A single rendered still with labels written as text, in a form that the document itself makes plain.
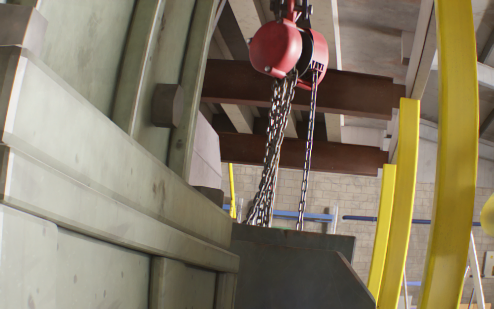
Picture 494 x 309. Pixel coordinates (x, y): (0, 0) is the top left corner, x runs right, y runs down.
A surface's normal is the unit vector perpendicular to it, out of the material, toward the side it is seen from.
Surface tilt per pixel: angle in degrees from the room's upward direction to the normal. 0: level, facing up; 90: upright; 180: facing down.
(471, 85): 90
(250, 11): 180
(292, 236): 90
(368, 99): 90
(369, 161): 90
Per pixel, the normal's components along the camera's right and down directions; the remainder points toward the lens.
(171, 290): 0.99, 0.09
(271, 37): -0.74, -0.20
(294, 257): 0.22, -0.15
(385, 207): -0.11, -0.18
